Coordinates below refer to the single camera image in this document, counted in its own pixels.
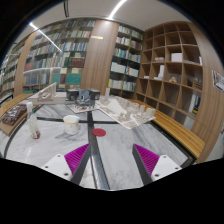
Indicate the wooden bench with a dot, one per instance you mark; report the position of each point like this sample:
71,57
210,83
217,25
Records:
180,133

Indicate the dark grey building model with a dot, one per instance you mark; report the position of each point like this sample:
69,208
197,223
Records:
83,97

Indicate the wall poster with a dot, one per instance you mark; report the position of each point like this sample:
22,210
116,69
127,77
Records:
218,81

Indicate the brown relief model board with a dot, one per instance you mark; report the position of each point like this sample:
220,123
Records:
12,115

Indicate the red round coaster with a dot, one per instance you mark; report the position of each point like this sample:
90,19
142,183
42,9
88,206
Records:
99,132

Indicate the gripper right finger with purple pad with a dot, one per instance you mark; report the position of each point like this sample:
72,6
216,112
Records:
151,166

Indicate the wooden cubby shelf unit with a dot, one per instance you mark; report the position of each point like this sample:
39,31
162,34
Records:
174,88

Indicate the left bookshelf with books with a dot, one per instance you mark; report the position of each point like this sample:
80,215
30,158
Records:
57,55

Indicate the bookshelf with books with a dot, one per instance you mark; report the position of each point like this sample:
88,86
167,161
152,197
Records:
57,55
125,64

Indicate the clear plastic water bottle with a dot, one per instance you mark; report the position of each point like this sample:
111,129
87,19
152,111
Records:
32,121

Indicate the white cup with yellow rim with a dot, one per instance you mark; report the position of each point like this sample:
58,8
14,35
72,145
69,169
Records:
71,124

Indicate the middle bookshelf with books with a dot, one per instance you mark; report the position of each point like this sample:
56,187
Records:
125,64

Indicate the white box on shelf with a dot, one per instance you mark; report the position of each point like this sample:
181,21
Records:
176,57

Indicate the beige wooden building model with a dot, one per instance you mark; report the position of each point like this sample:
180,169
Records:
48,95

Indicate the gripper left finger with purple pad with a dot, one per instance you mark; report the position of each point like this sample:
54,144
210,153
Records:
70,166

